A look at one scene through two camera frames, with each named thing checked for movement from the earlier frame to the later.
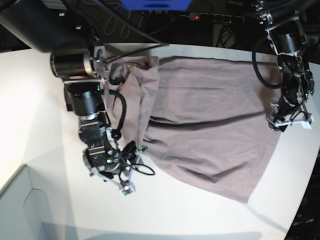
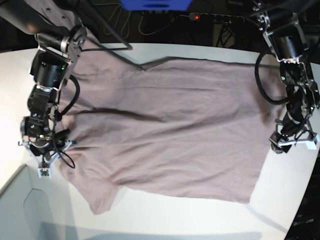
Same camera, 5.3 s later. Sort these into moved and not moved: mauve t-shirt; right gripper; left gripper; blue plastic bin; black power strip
Moved: mauve t-shirt; left gripper; right gripper
Not moved: black power strip; blue plastic bin
